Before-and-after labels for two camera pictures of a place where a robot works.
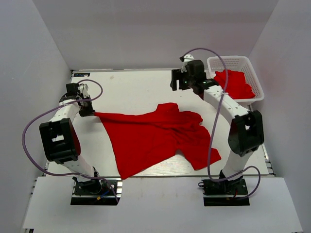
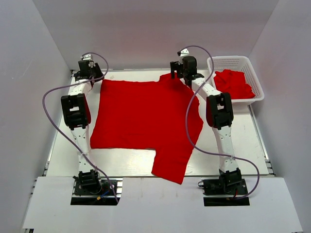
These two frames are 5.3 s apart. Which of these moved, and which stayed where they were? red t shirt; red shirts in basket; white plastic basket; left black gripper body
Moved: red t shirt; left black gripper body
Stayed: white plastic basket; red shirts in basket
